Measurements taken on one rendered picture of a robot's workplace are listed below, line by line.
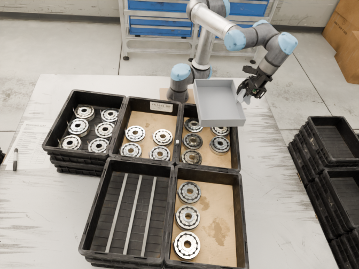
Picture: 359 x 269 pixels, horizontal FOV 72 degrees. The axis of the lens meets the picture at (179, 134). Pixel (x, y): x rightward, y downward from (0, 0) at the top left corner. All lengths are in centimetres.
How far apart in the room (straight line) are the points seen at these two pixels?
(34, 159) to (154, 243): 80
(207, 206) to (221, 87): 60
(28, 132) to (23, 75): 169
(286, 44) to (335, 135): 133
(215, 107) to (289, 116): 184
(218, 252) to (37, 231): 79
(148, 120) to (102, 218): 57
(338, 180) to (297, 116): 108
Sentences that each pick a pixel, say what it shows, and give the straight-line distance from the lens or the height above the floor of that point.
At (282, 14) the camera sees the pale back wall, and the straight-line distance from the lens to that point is 437.
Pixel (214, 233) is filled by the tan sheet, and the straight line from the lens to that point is 111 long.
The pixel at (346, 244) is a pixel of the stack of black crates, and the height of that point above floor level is 37.
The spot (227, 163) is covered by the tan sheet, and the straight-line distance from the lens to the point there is 127.
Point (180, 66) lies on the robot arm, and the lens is 155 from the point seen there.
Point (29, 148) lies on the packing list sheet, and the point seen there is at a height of 70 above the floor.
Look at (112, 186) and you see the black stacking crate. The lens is 117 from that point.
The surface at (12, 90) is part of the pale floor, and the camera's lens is 313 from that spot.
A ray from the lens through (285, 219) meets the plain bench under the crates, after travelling 139.
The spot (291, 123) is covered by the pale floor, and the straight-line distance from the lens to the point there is 289.
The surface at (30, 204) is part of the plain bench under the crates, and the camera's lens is 139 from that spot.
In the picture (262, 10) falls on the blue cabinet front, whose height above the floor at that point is 67.
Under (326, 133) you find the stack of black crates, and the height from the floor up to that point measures 49.
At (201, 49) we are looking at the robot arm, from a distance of 150.
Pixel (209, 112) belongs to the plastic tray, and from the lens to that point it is 116.
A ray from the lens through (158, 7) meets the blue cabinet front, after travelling 296.
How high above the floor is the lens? 186
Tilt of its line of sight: 51 degrees down
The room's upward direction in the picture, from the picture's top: 8 degrees clockwise
